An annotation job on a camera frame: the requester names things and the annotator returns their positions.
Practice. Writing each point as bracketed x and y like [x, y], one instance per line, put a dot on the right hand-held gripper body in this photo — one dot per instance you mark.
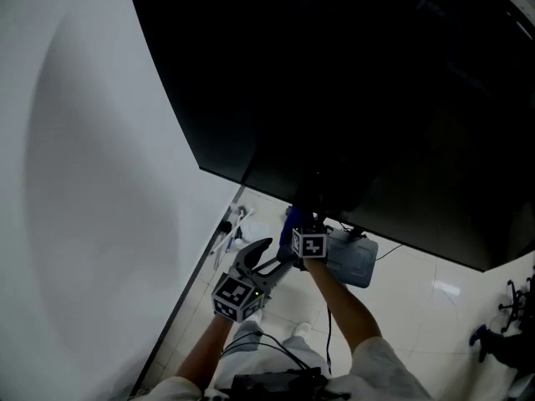
[310, 244]

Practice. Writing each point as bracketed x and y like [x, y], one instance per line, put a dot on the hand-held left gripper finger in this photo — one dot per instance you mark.
[281, 261]
[260, 250]

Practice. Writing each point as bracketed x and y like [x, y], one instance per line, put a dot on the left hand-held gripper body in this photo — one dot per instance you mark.
[238, 297]

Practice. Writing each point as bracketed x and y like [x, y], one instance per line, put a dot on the black TV screen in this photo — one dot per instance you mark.
[334, 77]

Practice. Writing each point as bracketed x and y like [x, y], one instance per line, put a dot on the person's left forearm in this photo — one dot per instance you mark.
[209, 349]

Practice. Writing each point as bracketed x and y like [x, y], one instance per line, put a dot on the person's right forearm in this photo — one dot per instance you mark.
[340, 303]

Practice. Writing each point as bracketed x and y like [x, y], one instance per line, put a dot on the clear plastic bag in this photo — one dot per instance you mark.
[255, 230]

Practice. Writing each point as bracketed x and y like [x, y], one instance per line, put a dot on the person's white shoe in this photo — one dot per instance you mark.
[302, 329]
[255, 316]

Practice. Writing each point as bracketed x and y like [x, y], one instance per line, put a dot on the white stick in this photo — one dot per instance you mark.
[234, 234]

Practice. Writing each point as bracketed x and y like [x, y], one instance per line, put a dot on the small black round object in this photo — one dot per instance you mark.
[225, 226]

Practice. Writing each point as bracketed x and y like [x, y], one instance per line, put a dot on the black chest device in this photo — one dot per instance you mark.
[276, 384]

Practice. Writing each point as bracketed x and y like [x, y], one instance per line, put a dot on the person's white shirt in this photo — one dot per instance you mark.
[376, 372]

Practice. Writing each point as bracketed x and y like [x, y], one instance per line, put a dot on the blue object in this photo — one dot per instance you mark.
[477, 334]

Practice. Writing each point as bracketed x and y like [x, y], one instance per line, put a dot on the black office chair base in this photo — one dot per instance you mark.
[516, 303]

